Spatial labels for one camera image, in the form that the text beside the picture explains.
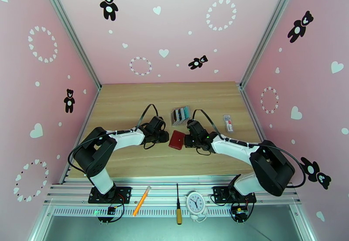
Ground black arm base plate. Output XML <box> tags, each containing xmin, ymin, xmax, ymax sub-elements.
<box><xmin>212</xmin><ymin>186</ymin><xmax>257</xmax><ymax>204</ymax></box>
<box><xmin>88</xmin><ymin>186</ymin><xmax>132</xmax><ymax>204</ymax></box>

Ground red leather card holder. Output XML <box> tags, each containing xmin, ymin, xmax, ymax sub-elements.
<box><xmin>168</xmin><ymin>130</ymin><xmax>186</xmax><ymax>150</ymax></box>

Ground aluminium frame post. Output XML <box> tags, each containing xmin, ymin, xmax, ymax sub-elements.
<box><xmin>37</xmin><ymin>0</ymin><xmax>102</xmax><ymax>91</ymax></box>
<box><xmin>239</xmin><ymin>0</ymin><xmax>301</xmax><ymax>89</ymax></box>

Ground white alarm clock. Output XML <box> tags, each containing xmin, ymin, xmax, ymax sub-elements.
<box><xmin>185</xmin><ymin>190</ymin><xmax>209</xmax><ymax>223</ymax></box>

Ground small black circuit board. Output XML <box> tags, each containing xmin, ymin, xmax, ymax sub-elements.
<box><xmin>98</xmin><ymin>206</ymin><xmax>116</xmax><ymax>216</ymax></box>

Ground aluminium front rail base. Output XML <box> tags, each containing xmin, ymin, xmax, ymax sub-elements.
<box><xmin>43</xmin><ymin>176</ymin><xmax>302</xmax><ymax>217</ymax></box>

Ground circuit board yellow connector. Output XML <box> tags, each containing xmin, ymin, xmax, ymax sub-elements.
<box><xmin>231</xmin><ymin>204</ymin><xmax>250</xmax><ymax>223</ymax></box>

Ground orange pen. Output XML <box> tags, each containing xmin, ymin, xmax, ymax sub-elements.
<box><xmin>132</xmin><ymin>186</ymin><xmax>152</xmax><ymax>217</ymax></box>

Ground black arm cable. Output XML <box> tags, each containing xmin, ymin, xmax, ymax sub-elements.
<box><xmin>67</xmin><ymin>103</ymin><xmax>159</xmax><ymax>179</ymax></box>
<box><xmin>192</xmin><ymin>109</ymin><xmax>307</xmax><ymax>189</ymax></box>

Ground aluminium side rail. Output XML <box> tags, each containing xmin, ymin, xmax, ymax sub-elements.
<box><xmin>60</xmin><ymin>87</ymin><xmax>101</xmax><ymax>183</ymax></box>
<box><xmin>239</xmin><ymin>84</ymin><xmax>267</xmax><ymax>143</ymax></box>

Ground yellow handle screwdriver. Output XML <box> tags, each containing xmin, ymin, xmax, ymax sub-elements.
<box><xmin>176</xmin><ymin>183</ymin><xmax>183</xmax><ymax>225</ymax></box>

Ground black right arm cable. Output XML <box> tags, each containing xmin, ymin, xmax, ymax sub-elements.
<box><xmin>192</xmin><ymin>109</ymin><xmax>307</xmax><ymax>189</ymax></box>

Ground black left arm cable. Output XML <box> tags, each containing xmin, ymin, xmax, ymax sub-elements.
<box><xmin>67</xmin><ymin>103</ymin><xmax>159</xmax><ymax>179</ymax></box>

